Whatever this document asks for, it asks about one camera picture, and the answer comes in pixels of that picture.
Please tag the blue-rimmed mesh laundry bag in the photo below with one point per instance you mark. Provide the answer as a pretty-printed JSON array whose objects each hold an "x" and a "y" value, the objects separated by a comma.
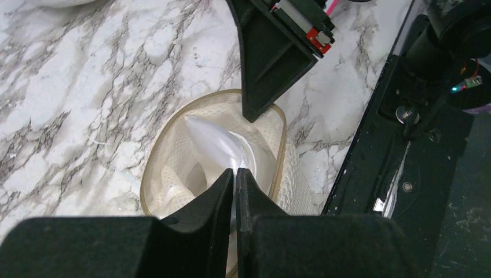
[{"x": 58, "y": 3}]

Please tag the beige-rimmed mesh laundry bag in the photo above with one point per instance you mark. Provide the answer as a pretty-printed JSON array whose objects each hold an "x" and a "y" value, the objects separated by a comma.
[{"x": 209, "y": 135}]

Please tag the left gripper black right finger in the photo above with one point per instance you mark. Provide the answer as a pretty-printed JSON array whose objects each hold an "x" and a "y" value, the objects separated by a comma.
[{"x": 272, "y": 243}]

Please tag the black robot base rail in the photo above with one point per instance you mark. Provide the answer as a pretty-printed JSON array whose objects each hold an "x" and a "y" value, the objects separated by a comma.
[{"x": 421, "y": 156}]

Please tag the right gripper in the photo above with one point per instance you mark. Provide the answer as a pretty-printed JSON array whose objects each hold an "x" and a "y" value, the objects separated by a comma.
[{"x": 277, "y": 41}]

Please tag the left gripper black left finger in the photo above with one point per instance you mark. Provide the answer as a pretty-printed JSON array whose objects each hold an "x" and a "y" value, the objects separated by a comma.
[{"x": 191, "y": 242}]

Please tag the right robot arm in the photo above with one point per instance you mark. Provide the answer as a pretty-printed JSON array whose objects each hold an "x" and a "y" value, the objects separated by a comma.
[{"x": 461, "y": 27}]

